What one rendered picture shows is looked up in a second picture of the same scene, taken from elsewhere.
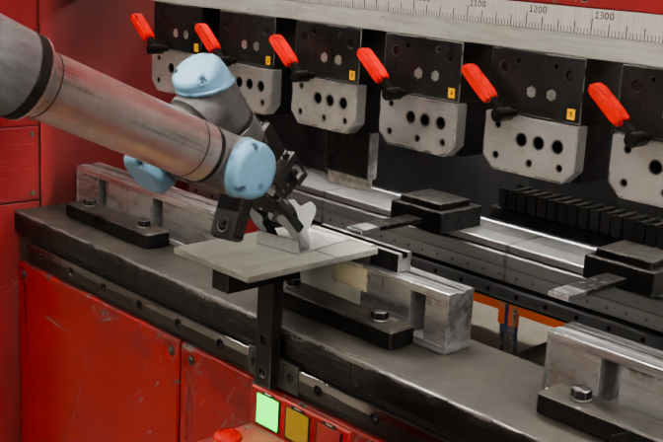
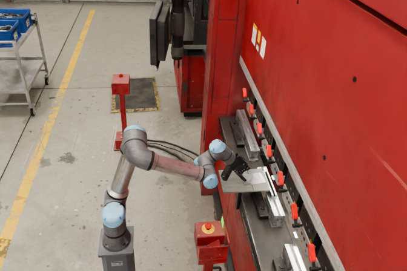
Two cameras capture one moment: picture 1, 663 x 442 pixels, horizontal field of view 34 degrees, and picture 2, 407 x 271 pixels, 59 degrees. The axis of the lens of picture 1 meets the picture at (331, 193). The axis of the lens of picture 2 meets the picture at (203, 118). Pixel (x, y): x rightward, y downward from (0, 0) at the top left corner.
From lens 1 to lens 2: 1.16 m
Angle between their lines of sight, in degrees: 38
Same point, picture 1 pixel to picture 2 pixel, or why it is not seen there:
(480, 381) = (270, 242)
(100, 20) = not seen: hidden behind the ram
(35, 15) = (231, 69)
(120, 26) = not seen: hidden behind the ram
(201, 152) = (195, 178)
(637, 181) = (298, 232)
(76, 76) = (160, 164)
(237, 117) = (224, 157)
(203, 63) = (216, 144)
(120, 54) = not seen: hidden behind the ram
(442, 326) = (272, 221)
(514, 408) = (268, 257)
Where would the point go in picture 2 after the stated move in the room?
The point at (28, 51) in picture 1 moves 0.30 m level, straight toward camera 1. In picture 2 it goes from (146, 161) to (108, 207)
